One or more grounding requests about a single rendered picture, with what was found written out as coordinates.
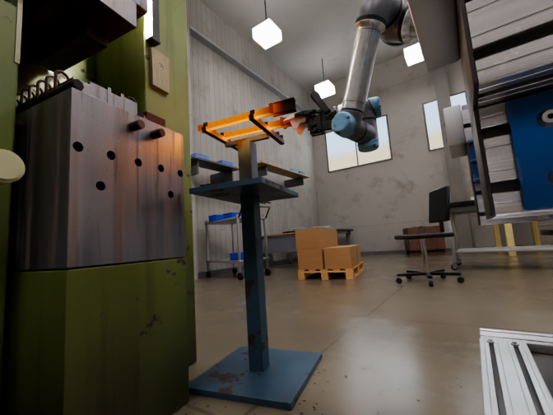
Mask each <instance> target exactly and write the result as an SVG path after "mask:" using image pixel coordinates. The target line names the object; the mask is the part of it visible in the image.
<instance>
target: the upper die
mask: <svg viewBox="0 0 553 415"><path fill-rule="evenodd" d="M85 17H86V18H87V19H89V20H90V21H92V22H94V23H95V24H96V25H98V26H99V27H101V28H102V29H104V30H106V31H107V32H108V43H110V42H112V41H113V40H116V39H117V38H119V37H120V36H122V35H125V34H127V33H128V32H129V31H131V30H134V29H135V28H137V4H136V3H135V2H134V1H133V0H23V11H22V28H21V45H22V46H24V47H26V48H28V49H31V50H33V51H35V52H36V50H37V49H38V48H39V47H41V46H42V45H44V44H46V43H47V42H49V41H50V40H52V39H53V38H55V37H56V36H58V35H60V34H61V33H63V32H64V31H65V30H67V29H68V28H70V27H72V26H74V25H75V24H76V23H78V22H79V21H81V20H82V19H84V18H85Z"/></svg>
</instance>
